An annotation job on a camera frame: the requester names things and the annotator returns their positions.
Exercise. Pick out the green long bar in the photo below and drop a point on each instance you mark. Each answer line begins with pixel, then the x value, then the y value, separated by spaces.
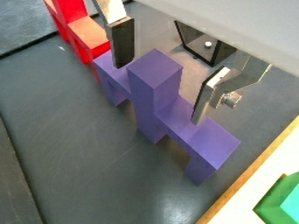
pixel 278 207

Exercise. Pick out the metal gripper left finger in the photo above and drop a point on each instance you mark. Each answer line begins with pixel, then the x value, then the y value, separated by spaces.
pixel 121 30

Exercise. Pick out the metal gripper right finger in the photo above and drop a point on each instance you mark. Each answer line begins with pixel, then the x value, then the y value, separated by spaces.
pixel 219 89

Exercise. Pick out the yellow slotted base board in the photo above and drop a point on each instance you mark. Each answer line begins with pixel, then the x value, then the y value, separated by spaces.
pixel 280 160

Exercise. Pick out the black bracket holder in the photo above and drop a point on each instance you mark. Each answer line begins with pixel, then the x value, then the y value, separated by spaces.
pixel 206 47

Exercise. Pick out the purple cross-shaped block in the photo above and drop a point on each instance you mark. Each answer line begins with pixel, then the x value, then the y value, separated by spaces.
pixel 149 82

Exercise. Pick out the red block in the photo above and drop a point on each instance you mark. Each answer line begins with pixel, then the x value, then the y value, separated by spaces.
pixel 78 28

